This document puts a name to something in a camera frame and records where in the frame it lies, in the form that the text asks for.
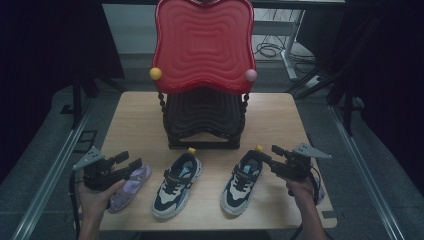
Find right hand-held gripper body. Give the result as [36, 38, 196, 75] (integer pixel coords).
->
[271, 143, 333, 181]

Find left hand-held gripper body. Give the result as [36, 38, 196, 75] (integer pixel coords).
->
[72, 146, 134, 192]

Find black and white sneaker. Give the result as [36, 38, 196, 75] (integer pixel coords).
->
[219, 144, 265, 217]
[151, 147, 203, 220]

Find red and black shoe rack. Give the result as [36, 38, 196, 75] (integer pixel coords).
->
[148, 0, 258, 151]

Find person's right hand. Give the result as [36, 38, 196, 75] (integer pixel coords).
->
[278, 176, 316, 208]

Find person's left hand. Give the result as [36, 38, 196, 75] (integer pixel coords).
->
[77, 179, 127, 221]

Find black metal stand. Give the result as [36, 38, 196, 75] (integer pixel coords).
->
[59, 66, 128, 131]
[284, 59, 365, 138]

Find white power strip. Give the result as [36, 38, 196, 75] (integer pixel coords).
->
[304, 74, 325, 90]

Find dark curtain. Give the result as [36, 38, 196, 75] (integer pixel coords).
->
[296, 0, 424, 201]
[0, 0, 126, 184]

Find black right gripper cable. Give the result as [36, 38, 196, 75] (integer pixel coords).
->
[289, 166, 322, 240]

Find metal floor rail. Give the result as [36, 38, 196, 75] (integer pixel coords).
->
[11, 99, 95, 240]
[328, 103, 406, 240]

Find coiled black floor cables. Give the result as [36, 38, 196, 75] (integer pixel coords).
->
[254, 33, 316, 66]

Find white desk frame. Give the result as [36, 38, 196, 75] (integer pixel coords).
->
[252, 9, 306, 82]

